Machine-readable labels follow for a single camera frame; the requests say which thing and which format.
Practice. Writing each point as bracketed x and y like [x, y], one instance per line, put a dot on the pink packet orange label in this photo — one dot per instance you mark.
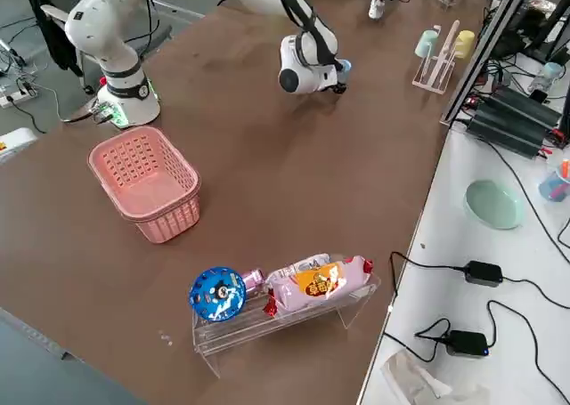
[303, 298]

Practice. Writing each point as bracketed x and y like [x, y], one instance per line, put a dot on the white power strip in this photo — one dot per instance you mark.
[18, 98]

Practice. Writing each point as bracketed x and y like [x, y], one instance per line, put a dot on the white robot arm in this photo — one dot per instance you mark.
[107, 31]

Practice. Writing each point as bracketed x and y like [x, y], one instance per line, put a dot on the clear acrylic snack shelf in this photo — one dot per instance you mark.
[267, 329]

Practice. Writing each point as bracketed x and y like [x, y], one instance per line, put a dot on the clear water bottle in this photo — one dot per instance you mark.
[550, 73]

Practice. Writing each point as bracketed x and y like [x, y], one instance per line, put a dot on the white controller box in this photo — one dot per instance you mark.
[18, 144]

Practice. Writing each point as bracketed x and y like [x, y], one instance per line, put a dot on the black power supply box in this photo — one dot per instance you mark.
[507, 133]
[525, 107]

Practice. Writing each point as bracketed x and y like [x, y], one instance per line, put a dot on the aluminium frame post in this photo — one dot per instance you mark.
[485, 44]

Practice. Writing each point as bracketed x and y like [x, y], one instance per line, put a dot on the black power adapter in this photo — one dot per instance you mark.
[484, 273]
[467, 342]

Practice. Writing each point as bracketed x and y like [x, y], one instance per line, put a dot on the mint green bowl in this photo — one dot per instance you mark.
[494, 204]

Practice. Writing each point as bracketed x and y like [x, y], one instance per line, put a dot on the light blue ceramic cup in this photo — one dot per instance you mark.
[347, 69]

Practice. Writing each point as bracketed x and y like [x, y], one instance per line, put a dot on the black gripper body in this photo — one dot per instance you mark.
[338, 88]

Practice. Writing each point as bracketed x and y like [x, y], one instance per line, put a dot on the pale yellow cup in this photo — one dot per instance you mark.
[465, 44]

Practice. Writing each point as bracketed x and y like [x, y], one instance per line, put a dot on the pink purple snack packet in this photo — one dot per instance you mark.
[254, 278]

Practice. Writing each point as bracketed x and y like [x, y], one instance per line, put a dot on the pink plastic basket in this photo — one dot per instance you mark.
[169, 227]

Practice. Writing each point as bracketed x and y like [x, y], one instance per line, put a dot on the mint green cup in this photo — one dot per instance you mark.
[426, 44]

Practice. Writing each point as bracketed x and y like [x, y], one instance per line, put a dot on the clear plastic bag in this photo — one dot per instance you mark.
[414, 378]

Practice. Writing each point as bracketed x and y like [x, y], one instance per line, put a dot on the clear pen cup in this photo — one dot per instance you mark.
[554, 187]

